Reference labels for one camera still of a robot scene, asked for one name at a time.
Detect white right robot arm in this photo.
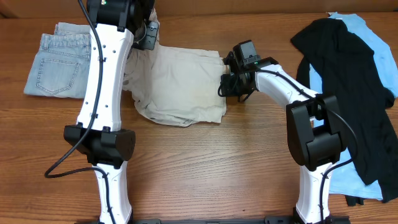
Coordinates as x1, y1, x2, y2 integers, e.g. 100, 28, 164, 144
218, 40, 350, 223

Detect folded light blue jeans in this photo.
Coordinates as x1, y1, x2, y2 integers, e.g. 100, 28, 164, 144
24, 22, 91, 99

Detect light blue t-shirt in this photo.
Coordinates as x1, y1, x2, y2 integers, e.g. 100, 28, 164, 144
308, 13, 397, 201

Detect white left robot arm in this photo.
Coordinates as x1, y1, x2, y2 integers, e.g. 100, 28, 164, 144
63, 0, 159, 224

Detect beige cargo shorts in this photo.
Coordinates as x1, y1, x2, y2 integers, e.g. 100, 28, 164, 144
122, 7, 228, 128

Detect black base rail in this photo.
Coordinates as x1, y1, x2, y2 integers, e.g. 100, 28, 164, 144
74, 214, 352, 224

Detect black shirt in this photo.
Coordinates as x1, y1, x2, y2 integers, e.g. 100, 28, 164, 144
291, 18, 397, 202

